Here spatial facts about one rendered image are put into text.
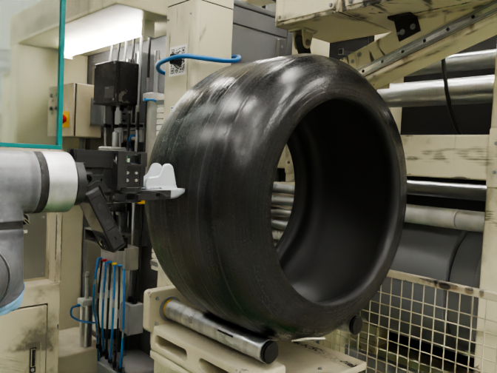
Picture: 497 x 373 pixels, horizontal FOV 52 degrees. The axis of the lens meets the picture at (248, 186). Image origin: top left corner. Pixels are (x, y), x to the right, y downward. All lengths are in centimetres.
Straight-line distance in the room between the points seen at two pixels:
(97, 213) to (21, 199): 12
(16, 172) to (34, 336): 87
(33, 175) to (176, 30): 73
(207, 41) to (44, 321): 88
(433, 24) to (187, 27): 59
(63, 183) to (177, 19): 72
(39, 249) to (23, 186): 82
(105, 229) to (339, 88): 52
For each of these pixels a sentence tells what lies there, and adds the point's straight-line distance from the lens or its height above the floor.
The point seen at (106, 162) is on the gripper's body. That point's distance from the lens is 82.
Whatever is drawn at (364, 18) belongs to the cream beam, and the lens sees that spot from 140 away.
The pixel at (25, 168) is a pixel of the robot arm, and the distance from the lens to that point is 75.
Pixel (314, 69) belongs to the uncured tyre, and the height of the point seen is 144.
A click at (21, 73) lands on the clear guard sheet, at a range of 151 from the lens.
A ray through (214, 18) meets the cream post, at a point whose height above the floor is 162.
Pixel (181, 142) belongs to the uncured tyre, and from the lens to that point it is 96.
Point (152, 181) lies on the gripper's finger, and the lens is 86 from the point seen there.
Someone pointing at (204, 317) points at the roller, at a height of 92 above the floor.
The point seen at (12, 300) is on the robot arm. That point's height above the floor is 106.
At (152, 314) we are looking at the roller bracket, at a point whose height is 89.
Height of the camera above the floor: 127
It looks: 3 degrees down
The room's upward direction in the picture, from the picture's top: 3 degrees clockwise
